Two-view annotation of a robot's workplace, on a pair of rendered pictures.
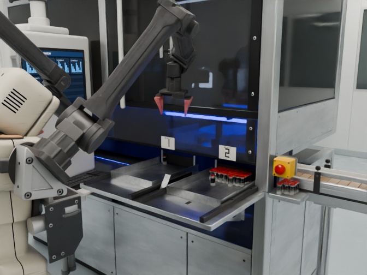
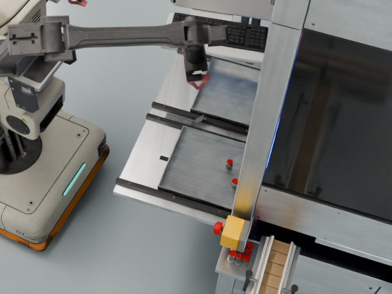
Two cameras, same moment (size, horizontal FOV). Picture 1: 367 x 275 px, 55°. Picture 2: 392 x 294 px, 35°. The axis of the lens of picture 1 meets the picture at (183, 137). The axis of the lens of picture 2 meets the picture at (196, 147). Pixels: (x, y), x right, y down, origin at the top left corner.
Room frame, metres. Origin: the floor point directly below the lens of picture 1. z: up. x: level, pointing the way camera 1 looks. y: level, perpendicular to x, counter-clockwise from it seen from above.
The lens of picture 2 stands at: (0.90, -1.12, 2.66)
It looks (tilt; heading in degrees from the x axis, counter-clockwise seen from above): 56 degrees down; 66
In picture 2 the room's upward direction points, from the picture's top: 5 degrees clockwise
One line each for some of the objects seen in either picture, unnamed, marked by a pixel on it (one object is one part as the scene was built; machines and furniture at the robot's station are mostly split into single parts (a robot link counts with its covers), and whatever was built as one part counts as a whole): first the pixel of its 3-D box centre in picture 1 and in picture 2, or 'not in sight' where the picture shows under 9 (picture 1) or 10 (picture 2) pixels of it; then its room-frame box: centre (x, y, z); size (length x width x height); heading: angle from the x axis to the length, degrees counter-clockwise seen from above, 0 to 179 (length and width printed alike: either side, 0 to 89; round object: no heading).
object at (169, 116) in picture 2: (157, 185); (184, 116); (1.38, 0.11, 0.91); 0.14 x 0.03 x 0.06; 142
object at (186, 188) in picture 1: (215, 185); (218, 171); (1.42, -0.14, 0.90); 0.34 x 0.26 x 0.04; 142
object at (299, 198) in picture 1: (290, 193); (242, 259); (1.38, -0.44, 0.87); 0.14 x 0.13 x 0.02; 142
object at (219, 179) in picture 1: (226, 178); not in sight; (1.49, -0.19, 0.91); 0.18 x 0.02 x 0.05; 52
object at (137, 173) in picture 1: (155, 171); (245, 97); (1.63, 0.13, 0.90); 0.34 x 0.26 x 0.04; 142
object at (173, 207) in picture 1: (174, 187); (213, 132); (1.47, 0.04, 0.87); 0.70 x 0.48 x 0.02; 52
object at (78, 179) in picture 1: (75, 182); (219, 31); (1.69, 0.55, 0.82); 0.40 x 0.14 x 0.02; 151
